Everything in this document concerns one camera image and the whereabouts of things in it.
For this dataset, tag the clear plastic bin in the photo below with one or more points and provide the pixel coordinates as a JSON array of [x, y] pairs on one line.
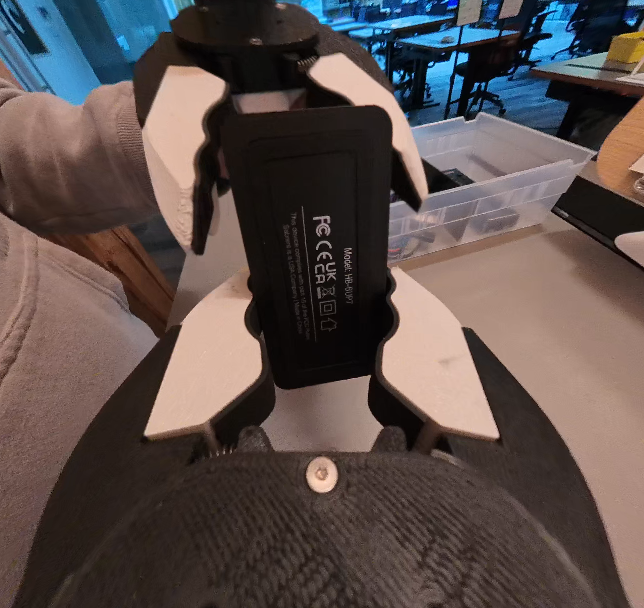
[[508, 185]]

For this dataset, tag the black office chair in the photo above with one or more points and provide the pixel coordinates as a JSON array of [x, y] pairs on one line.
[[483, 75], [598, 9]]

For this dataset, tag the black multi-port usb hub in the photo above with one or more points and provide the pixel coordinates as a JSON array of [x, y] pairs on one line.
[[312, 205]]

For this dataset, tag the person's grey sweatshirt torso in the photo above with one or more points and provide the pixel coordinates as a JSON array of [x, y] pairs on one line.
[[50, 376]]

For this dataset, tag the wooden beam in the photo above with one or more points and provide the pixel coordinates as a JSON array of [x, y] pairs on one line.
[[136, 271]]

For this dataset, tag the rounded wooden board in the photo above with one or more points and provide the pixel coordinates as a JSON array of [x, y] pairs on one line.
[[621, 145]]

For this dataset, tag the small black device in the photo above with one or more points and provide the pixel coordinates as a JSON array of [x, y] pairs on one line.
[[453, 178]]

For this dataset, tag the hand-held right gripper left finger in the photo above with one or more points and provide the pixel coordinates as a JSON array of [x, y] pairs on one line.
[[211, 361]]

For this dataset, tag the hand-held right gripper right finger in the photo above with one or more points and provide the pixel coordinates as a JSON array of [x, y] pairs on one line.
[[427, 366]]

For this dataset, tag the yellow box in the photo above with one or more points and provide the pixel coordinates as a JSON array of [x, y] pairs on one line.
[[626, 47]]

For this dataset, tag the black flat device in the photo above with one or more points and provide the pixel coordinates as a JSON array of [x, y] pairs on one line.
[[598, 215]]

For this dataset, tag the wooden top table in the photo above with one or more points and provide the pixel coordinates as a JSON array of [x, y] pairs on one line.
[[578, 72], [453, 39]]

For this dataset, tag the person's left forearm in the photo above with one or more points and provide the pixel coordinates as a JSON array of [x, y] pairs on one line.
[[65, 165]]

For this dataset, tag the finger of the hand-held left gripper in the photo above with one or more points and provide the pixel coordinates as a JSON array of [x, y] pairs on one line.
[[372, 100], [176, 130]]

